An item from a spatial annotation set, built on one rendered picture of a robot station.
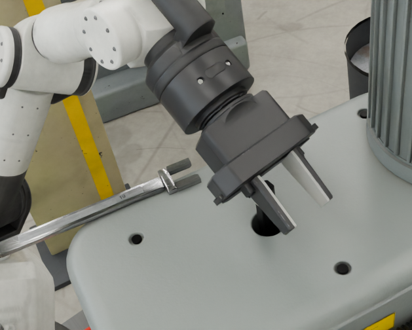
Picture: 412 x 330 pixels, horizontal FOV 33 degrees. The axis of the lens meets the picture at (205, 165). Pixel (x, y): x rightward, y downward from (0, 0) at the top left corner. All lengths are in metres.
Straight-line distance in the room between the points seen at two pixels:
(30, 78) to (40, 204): 2.14
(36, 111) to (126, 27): 0.33
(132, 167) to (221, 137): 2.90
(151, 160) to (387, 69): 2.88
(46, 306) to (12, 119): 0.33
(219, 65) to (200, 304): 0.24
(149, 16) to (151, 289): 0.28
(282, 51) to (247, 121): 3.42
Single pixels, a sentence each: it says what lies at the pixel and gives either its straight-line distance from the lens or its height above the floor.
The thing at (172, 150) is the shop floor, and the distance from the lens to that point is 3.58.
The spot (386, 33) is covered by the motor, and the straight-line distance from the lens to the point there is 0.71.
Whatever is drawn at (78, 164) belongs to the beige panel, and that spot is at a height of 0.49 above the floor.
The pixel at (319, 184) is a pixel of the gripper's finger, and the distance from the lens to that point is 0.68.
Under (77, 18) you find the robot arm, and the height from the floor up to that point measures 2.07.
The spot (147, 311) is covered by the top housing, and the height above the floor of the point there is 1.89.
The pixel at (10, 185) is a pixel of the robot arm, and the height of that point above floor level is 1.78.
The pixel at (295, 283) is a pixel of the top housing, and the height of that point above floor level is 1.89.
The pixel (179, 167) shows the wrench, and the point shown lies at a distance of 0.83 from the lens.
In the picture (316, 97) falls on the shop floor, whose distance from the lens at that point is 3.75.
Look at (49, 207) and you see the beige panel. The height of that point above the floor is 0.32.
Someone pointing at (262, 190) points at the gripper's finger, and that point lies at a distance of 0.66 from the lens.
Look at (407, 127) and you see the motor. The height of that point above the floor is 1.97.
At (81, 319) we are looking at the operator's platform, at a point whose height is 0.40.
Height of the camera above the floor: 2.49
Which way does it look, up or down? 46 degrees down
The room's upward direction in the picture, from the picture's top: 12 degrees counter-clockwise
